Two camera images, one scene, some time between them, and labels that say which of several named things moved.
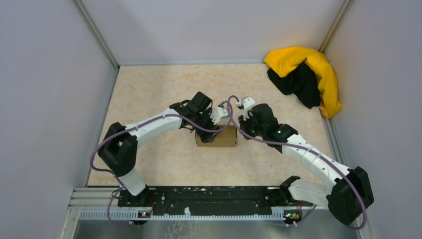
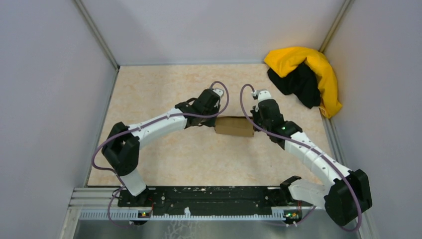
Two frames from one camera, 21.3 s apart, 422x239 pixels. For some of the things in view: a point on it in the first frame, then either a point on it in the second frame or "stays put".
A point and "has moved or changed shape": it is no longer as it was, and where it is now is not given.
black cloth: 302,82 stays put
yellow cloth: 281,61 stays put
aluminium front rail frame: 103,203 stays put
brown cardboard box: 228,138 has moved or changed shape
